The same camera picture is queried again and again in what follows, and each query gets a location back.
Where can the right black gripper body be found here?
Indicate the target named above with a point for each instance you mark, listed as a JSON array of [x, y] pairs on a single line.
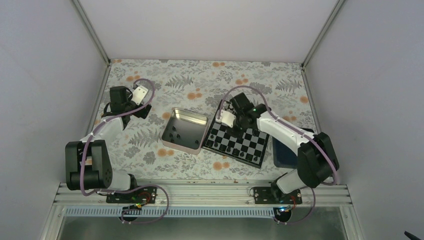
[[239, 134]]

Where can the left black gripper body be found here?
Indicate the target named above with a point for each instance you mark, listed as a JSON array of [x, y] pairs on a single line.
[[140, 113]]

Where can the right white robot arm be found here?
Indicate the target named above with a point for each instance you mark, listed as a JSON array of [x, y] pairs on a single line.
[[315, 154]]

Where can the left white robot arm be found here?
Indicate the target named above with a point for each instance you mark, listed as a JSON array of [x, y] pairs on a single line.
[[87, 161]]

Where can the black white chessboard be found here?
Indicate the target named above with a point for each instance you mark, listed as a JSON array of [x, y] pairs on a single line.
[[249, 149]]

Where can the blue plastic box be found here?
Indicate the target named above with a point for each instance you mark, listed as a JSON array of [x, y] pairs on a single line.
[[285, 154]]

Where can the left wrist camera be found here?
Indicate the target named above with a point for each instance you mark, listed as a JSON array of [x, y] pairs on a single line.
[[138, 94]]

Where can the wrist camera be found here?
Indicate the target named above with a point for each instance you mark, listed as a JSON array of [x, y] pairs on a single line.
[[226, 118], [138, 94]]

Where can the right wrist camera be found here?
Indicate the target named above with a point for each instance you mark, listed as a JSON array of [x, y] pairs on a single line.
[[226, 118]]

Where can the left aluminium frame post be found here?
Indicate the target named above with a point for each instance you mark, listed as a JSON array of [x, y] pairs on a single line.
[[92, 33]]

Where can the aluminium frame post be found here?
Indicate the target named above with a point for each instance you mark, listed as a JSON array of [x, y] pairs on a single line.
[[92, 33], [328, 23]]

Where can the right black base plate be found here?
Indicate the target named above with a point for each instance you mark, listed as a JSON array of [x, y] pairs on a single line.
[[266, 195]]

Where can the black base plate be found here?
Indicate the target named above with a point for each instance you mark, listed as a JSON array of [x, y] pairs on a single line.
[[266, 195], [145, 195]]

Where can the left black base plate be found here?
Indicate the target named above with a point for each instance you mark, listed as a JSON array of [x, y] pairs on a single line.
[[145, 195]]

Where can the aluminium front rail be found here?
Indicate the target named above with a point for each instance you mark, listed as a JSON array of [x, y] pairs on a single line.
[[214, 194]]

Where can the right aluminium frame post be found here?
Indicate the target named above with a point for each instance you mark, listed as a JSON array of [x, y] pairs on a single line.
[[328, 23]]

